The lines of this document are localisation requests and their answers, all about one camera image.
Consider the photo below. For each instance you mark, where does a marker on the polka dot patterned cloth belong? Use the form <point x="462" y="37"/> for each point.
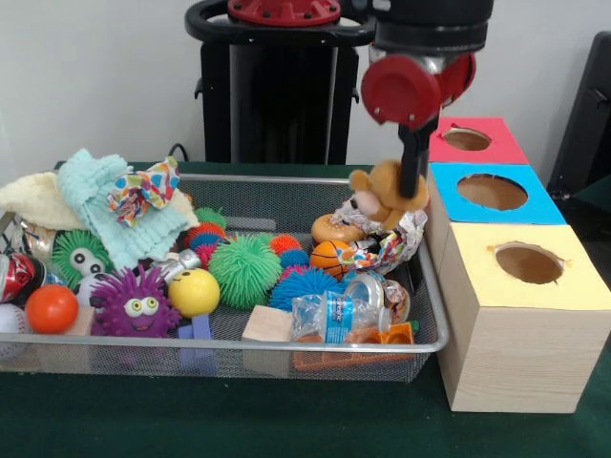
<point x="143" y="191"/>

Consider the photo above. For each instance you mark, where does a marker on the light blue knitted cloth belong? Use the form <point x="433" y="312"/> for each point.
<point x="86" y="191"/>

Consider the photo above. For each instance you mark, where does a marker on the crushed clear plastic bottle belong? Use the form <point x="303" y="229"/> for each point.
<point x="334" y="317"/>

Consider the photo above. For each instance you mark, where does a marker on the black panel on stand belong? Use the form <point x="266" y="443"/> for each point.
<point x="587" y="124"/>

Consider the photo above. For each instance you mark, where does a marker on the purple building block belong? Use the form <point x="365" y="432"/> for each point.
<point x="196" y="329"/>

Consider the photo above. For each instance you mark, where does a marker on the yellow smiley ball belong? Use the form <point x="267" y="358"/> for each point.
<point x="194" y="292"/>

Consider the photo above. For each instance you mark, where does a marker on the shallow clear mesh bin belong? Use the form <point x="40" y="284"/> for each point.
<point x="425" y="324"/>

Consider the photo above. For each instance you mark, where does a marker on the brown teddy bear toy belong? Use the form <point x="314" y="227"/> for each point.
<point x="382" y="191"/>

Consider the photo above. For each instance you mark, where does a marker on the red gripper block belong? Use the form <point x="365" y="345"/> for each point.
<point x="401" y="91"/>

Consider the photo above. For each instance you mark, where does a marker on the plain wooden block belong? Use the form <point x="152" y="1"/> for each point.
<point x="267" y="324"/>

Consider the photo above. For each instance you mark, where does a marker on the green spiky ball with eyes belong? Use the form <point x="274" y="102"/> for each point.
<point x="78" y="258"/>

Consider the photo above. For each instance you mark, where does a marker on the dark green table cloth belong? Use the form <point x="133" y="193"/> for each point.
<point x="286" y="429"/>

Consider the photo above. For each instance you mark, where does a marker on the large blue spiky ball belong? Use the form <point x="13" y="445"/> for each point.
<point x="305" y="284"/>

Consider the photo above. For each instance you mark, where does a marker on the tan orange ball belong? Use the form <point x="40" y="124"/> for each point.
<point x="329" y="229"/>

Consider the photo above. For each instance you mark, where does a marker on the orange basketball toy ball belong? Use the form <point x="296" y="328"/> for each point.
<point x="325" y="258"/>

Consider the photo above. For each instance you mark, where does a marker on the purple spiky ball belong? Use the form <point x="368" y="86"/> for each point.
<point x="134" y="305"/>

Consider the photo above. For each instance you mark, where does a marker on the wooden box with three holes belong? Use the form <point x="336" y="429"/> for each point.
<point x="516" y="315"/>

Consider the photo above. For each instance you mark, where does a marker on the cream waffle cloth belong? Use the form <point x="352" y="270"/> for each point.
<point x="33" y="198"/>

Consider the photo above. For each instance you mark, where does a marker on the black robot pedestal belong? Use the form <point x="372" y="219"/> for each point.
<point x="277" y="105"/>

